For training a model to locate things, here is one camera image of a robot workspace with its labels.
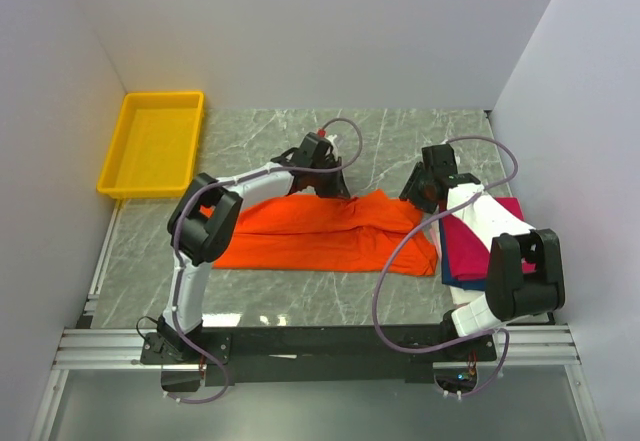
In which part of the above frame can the navy blue folded t shirt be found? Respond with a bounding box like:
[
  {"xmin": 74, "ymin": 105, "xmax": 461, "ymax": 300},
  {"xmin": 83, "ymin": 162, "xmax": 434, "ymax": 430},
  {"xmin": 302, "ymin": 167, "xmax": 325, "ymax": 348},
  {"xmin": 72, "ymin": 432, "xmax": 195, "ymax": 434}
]
[{"xmin": 441, "ymin": 264, "xmax": 486, "ymax": 292}]

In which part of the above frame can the aluminium frame rail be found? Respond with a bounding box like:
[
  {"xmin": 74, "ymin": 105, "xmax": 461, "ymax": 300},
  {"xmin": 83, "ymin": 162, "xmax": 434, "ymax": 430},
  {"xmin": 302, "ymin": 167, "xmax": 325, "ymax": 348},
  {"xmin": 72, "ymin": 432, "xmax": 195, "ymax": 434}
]
[{"xmin": 52, "ymin": 324, "xmax": 581, "ymax": 371}]

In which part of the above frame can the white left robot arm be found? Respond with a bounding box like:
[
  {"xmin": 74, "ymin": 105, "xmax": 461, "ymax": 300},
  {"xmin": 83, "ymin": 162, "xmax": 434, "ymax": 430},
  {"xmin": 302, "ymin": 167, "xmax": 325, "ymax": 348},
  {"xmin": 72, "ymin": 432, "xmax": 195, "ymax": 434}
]
[{"xmin": 140, "ymin": 129, "xmax": 350, "ymax": 365}]

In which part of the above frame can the pink folded t shirt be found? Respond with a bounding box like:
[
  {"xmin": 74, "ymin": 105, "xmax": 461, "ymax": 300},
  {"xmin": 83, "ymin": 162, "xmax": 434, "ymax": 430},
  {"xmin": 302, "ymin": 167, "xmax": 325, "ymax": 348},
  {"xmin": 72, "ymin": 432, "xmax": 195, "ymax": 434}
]
[{"xmin": 429, "ymin": 224, "xmax": 442, "ymax": 257}]

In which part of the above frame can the yellow plastic tray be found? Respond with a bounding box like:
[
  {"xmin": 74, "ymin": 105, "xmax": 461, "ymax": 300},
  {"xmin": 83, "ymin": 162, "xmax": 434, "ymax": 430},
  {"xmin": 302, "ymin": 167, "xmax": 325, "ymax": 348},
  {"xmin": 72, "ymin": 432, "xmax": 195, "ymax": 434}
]
[{"xmin": 96, "ymin": 91, "xmax": 205, "ymax": 200}]

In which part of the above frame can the magenta folded t shirt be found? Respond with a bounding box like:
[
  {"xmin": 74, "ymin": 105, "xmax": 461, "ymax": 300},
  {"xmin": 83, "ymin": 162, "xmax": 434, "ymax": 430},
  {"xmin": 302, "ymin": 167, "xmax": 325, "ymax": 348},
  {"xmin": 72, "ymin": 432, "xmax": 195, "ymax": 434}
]
[{"xmin": 438, "ymin": 196, "xmax": 526, "ymax": 282}]

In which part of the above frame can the orange t shirt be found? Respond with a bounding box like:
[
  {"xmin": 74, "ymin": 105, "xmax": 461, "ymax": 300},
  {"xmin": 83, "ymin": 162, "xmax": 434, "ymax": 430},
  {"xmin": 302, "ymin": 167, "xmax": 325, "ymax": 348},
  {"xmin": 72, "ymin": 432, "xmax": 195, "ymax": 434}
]
[{"xmin": 214, "ymin": 190, "xmax": 423, "ymax": 273}]

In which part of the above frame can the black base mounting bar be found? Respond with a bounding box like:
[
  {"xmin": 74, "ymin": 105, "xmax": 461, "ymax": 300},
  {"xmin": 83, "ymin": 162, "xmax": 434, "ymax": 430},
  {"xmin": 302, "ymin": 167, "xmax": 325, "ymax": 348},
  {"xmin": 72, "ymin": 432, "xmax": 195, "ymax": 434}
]
[{"xmin": 140, "ymin": 324, "xmax": 497, "ymax": 392}]

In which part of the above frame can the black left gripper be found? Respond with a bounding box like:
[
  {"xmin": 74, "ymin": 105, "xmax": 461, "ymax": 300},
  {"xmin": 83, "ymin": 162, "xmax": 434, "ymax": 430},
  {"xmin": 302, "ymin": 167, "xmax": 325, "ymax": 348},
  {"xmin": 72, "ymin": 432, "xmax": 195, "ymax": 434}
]
[{"xmin": 310, "ymin": 157, "xmax": 351, "ymax": 200}]

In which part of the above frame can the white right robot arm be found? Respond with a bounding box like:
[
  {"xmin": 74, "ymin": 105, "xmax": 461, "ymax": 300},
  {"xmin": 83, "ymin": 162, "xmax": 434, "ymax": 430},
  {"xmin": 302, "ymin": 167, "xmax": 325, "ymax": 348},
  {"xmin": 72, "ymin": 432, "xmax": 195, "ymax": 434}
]
[{"xmin": 400, "ymin": 143, "xmax": 566, "ymax": 360}]

